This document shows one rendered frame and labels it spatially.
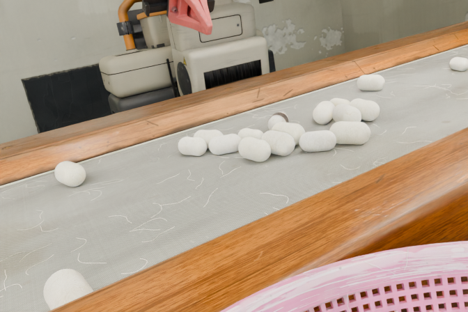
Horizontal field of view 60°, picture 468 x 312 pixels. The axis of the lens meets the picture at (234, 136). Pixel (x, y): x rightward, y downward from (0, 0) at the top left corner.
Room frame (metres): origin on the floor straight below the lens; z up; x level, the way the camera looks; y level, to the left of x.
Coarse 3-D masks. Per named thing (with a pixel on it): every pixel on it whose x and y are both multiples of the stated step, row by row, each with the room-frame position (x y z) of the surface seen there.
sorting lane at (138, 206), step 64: (448, 64) 0.61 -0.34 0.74; (192, 128) 0.50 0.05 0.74; (256, 128) 0.45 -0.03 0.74; (320, 128) 0.40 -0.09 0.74; (384, 128) 0.37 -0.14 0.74; (448, 128) 0.34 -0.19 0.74; (0, 192) 0.39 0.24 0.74; (64, 192) 0.35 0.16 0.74; (128, 192) 0.32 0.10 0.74; (192, 192) 0.30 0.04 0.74; (256, 192) 0.28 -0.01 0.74; (0, 256) 0.25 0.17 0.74; (64, 256) 0.23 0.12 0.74; (128, 256) 0.22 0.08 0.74
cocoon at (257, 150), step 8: (240, 144) 0.35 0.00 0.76; (248, 144) 0.34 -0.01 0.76; (256, 144) 0.33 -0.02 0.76; (264, 144) 0.33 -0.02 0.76; (240, 152) 0.35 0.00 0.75; (248, 152) 0.34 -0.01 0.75; (256, 152) 0.33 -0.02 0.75; (264, 152) 0.33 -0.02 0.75; (256, 160) 0.33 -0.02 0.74; (264, 160) 0.33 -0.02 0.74
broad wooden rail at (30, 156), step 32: (448, 32) 0.79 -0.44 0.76; (320, 64) 0.68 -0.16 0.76; (352, 64) 0.65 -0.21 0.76; (384, 64) 0.66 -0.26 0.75; (192, 96) 0.59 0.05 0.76; (224, 96) 0.55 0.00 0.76; (256, 96) 0.56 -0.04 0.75; (288, 96) 0.57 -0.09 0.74; (64, 128) 0.53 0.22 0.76; (96, 128) 0.49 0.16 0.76; (128, 128) 0.49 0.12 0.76; (160, 128) 0.49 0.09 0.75; (0, 160) 0.43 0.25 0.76; (32, 160) 0.43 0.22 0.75; (64, 160) 0.44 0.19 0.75
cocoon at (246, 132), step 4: (244, 128) 0.39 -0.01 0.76; (248, 128) 0.39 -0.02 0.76; (240, 132) 0.39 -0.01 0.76; (244, 132) 0.38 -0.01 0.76; (248, 132) 0.38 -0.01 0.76; (252, 132) 0.38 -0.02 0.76; (256, 132) 0.37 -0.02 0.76; (260, 132) 0.38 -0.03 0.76; (240, 136) 0.38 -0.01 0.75; (244, 136) 0.38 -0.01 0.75; (248, 136) 0.38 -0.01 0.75; (252, 136) 0.37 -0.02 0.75; (256, 136) 0.37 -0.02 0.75; (260, 136) 0.37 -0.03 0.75
